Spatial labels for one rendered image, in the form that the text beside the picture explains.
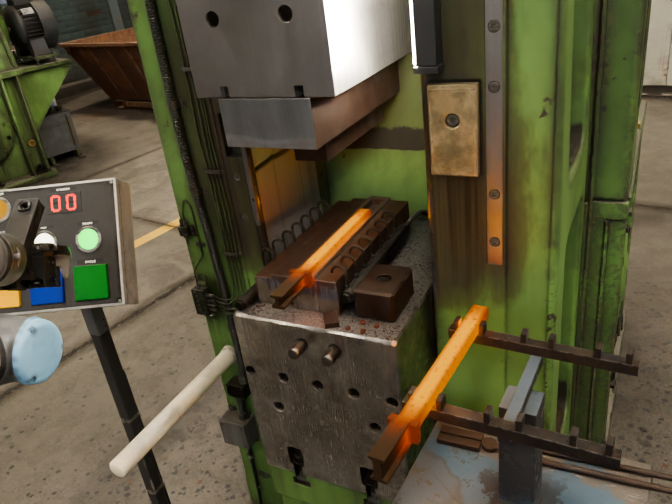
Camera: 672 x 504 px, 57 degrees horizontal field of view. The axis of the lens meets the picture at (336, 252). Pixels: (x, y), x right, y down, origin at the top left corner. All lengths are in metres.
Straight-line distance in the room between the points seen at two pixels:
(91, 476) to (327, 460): 1.22
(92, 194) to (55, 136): 5.13
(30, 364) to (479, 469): 0.79
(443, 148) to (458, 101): 0.09
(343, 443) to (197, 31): 0.90
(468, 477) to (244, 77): 0.84
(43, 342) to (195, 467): 1.49
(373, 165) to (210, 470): 1.26
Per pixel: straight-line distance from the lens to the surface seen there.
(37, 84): 6.39
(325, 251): 1.34
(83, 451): 2.64
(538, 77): 1.13
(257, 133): 1.19
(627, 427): 2.42
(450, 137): 1.16
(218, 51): 1.19
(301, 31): 1.09
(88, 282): 1.44
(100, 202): 1.45
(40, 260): 1.22
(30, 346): 0.93
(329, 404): 1.37
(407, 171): 1.62
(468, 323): 1.13
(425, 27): 1.11
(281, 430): 1.51
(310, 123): 1.12
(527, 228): 1.22
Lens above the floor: 1.61
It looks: 27 degrees down
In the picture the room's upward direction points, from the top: 8 degrees counter-clockwise
